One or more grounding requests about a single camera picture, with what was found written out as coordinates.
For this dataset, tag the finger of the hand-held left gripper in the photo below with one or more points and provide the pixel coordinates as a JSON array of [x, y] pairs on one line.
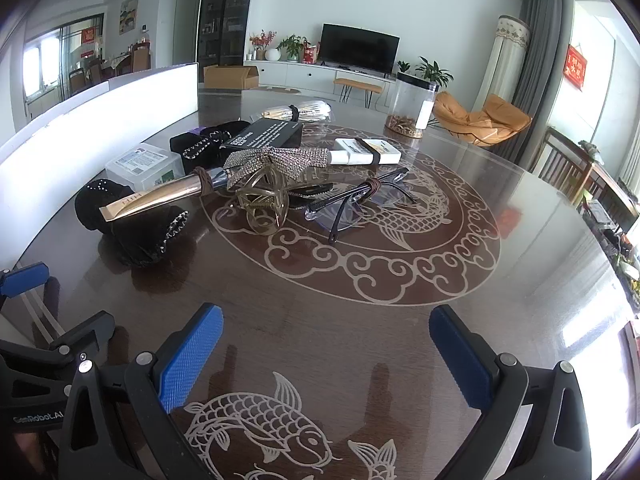
[[25, 279], [85, 327]]

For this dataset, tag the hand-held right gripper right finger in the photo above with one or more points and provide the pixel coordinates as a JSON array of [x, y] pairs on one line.
[[462, 360]]

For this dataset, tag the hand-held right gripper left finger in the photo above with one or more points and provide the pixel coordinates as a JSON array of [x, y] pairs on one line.
[[192, 360]]

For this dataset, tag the white storage box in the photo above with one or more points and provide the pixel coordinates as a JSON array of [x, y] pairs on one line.
[[100, 110]]

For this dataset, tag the rhinestone bow hair clip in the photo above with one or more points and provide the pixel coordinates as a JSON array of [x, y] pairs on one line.
[[260, 160]]

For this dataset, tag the white sunscreen tube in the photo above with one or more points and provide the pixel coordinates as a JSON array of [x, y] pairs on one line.
[[385, 152]]

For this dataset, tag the black velvet rhinestone headband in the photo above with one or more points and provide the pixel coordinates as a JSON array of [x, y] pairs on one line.
[[135, 245]]

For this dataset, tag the gold cosmetic tube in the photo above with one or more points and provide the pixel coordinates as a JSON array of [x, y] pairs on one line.
[[150, 200]]

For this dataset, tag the clear plastic labelled box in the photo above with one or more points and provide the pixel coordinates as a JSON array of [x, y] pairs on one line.
[[145, 160]]

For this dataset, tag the dark framed eyeglasses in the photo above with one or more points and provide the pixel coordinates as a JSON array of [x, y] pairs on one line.
[[327, 212]]

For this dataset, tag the black hair clip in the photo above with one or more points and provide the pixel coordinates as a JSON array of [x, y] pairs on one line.
[[310, 192]]

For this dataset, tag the wooden dining chair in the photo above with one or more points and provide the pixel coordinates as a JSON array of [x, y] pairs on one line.
[[77, 81], [142, 60]]

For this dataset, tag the dark wooden chair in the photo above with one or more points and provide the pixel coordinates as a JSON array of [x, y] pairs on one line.
[[555, 157]]

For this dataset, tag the black printed box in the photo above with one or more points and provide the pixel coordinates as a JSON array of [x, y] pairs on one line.
[[265, 135]]

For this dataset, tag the orange lounge chair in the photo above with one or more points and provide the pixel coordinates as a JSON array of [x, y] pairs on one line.
[[500, 120]]

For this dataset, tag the clear jar with black lid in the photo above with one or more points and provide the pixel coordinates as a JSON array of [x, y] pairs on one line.
[[400, 125]]

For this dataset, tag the red door decoration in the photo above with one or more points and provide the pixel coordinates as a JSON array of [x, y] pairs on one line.
[[88, 36]]

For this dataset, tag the clear wrapped bundle black band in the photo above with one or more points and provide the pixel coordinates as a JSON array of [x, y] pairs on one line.
[[280, 111]]

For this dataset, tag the cardboard box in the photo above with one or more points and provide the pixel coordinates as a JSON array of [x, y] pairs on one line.
[[225, 77]]

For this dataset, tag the oval wooden board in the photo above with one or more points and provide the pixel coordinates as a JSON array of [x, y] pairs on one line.
[[280, 89]]

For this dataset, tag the large leafy potted plant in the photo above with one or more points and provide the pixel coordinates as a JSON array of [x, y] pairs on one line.
[[435, 72]]

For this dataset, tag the wooden bench with black legs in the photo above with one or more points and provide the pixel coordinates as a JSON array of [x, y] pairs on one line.
[[357, 84]]

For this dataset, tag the small potted plant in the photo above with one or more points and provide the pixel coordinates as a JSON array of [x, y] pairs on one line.
[[403, 66]]

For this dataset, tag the covered standing air conditioner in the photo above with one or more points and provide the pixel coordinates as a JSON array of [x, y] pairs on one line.
[[505, 60]]

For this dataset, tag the white television cabinet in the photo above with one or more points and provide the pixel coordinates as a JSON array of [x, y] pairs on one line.
[[300, 75]]

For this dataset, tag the grey curtain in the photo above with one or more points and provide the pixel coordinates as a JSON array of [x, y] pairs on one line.
[[540, 60]]

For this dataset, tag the round white vase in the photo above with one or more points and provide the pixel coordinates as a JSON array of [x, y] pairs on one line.
[[272, 54]]

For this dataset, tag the dark glass display cabinet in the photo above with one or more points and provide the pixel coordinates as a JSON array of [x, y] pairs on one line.
[[220, 20]]

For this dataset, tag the red gift bag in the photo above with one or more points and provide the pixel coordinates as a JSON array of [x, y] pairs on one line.
[[310, 55]]

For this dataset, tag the red flowers in vase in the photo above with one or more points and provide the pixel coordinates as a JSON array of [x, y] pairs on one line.
[[260, 40]]

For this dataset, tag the black television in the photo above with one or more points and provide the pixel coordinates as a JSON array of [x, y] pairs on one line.
[[360, 47]]

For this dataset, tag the green potted plant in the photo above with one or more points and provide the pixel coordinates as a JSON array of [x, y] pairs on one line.
[[292, 45]]

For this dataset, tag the framed wall painting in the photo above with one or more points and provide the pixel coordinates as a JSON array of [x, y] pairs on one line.
[[128, 15]]

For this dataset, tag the red wall hanging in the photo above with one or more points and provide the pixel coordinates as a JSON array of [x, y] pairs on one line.
[[575, 67]]

